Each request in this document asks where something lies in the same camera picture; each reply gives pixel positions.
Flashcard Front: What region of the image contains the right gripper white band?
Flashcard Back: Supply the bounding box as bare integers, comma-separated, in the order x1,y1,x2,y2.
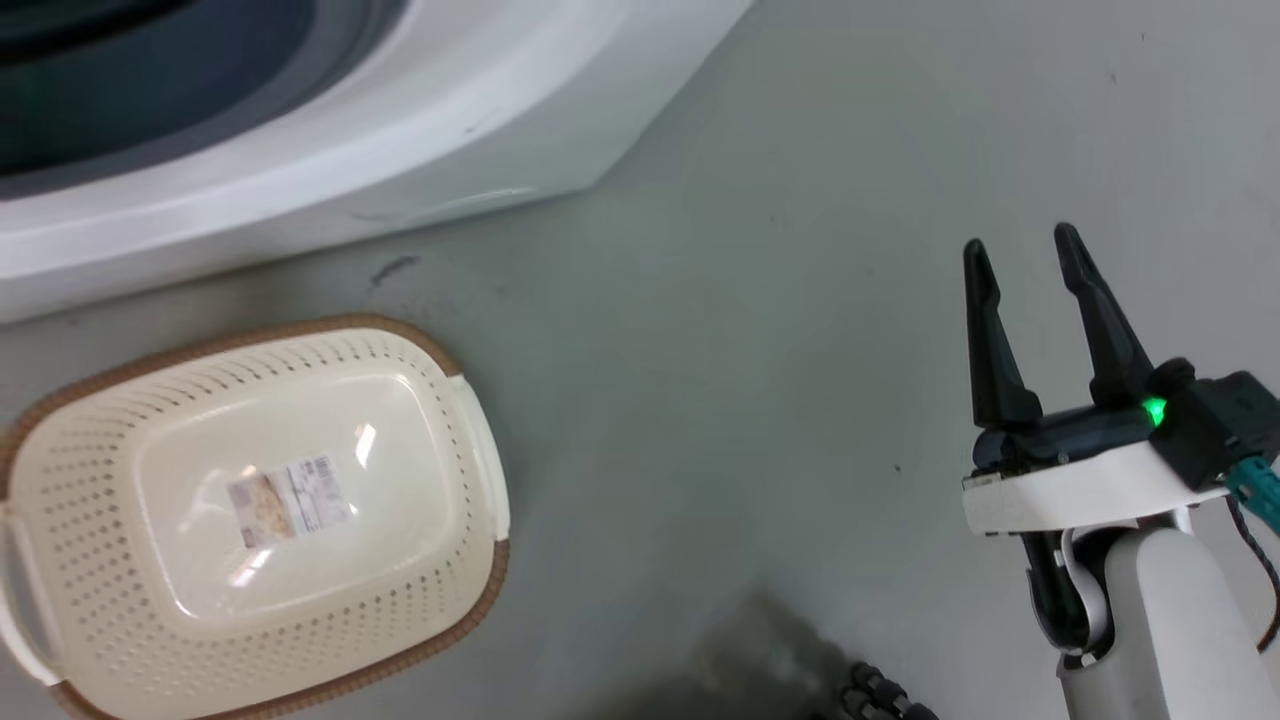
961,222,1280,537

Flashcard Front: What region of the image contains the white washing machine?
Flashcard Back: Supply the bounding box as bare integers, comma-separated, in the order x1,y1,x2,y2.
0,0,753,323

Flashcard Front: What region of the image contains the cream perforated laundry basket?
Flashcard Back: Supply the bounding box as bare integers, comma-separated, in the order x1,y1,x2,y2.
0,314,512,720

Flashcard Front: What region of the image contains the paper label sticker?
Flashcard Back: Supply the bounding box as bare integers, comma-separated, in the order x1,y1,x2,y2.
227,455,355,549

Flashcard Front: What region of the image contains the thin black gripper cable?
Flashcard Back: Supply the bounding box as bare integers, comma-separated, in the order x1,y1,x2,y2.
1225,492,1280,653

